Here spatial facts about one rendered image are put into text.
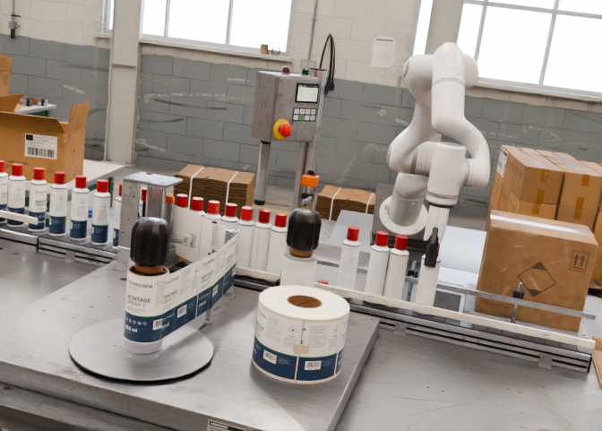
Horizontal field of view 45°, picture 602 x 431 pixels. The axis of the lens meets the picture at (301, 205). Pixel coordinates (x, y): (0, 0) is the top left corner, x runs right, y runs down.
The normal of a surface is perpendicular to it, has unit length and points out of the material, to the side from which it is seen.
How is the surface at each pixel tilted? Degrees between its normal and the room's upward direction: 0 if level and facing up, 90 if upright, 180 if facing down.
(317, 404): 0
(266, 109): 90
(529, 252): 90
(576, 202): 91
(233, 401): 0
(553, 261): 90
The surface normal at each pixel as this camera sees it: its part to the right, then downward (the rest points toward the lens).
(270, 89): -0.77, 0.06
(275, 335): -0.53, 0.13
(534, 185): -0.15, 0.21
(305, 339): 0.12, 0.25
